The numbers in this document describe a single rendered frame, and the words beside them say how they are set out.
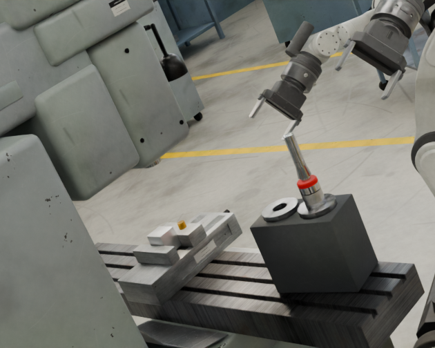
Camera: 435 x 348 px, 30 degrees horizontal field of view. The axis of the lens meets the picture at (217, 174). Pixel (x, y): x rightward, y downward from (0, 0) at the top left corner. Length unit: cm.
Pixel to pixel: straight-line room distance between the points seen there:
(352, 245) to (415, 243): 209
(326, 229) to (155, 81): 55
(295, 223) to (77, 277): 49
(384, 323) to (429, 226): 224
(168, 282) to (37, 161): 67
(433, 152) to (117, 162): 80
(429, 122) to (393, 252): 181
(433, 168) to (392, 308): 48
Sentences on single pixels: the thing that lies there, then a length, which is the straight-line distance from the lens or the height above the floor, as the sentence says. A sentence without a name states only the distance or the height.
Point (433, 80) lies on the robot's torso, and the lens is 207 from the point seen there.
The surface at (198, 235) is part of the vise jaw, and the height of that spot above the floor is 102.
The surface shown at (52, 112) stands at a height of 155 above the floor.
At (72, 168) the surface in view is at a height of 142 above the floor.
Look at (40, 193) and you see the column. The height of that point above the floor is 145.
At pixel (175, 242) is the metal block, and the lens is 222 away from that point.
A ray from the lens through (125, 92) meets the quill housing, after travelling 191.
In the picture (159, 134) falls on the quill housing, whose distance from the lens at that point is 196.
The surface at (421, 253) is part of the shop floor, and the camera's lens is 381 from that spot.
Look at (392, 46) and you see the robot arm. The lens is 163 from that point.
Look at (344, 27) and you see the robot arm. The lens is 220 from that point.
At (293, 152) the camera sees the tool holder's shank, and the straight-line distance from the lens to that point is 176.
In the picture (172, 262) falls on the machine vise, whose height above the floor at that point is 102.
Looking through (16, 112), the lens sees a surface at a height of 159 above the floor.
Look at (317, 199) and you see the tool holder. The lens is 180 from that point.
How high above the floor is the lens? 187
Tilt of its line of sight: 19 degrees down
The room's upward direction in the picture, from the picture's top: 24 degrees counter-clockwise
